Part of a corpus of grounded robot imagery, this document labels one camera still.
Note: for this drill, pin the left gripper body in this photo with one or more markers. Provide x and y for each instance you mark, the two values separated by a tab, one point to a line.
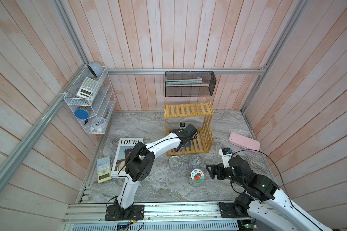
188	142

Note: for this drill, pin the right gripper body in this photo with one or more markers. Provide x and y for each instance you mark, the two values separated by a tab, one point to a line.
229	174

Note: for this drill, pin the bamboo two-tier shelf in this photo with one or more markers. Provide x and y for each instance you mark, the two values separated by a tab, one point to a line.
202	137

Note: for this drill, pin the tomato lid seed jar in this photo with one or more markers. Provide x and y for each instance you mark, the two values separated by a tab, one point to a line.
196	177

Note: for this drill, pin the purple label tin can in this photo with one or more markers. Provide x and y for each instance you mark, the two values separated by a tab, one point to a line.
194	162

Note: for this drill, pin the white label tin can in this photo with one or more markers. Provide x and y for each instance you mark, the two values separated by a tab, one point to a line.
174	163

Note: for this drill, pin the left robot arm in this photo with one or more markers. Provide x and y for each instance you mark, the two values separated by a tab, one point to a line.
138	166

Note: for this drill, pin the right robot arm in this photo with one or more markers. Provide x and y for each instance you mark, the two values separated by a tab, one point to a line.
281	214

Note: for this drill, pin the pink case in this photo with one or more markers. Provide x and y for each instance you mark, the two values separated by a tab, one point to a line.
243	141

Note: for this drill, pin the booklet in mesh basket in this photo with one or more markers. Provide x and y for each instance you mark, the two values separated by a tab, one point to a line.
184	81

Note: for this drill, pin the Loewe magazine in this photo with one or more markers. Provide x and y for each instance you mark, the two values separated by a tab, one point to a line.
125	147

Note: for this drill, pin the yellow green small booklet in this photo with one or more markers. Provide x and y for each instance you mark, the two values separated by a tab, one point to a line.
103	169

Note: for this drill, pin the white cup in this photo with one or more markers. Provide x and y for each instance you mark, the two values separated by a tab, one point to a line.
98	124

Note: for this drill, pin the blue lid container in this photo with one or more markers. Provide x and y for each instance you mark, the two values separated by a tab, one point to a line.
82	112

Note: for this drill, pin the white calculator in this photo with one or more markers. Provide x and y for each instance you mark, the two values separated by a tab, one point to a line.
88	89

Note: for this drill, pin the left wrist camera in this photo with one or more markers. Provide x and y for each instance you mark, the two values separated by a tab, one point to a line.
182	125

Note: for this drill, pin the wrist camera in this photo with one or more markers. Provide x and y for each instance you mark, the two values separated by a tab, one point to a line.
182	125
226	154

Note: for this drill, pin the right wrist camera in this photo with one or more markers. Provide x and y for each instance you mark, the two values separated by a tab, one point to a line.
226	154

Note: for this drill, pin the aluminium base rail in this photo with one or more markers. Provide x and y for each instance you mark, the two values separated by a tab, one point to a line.
192	216

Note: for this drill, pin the black mesh wall basket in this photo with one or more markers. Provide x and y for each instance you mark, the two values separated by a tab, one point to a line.
194	90

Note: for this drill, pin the white wire wall rack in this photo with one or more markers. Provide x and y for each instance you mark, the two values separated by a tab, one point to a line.
103	103

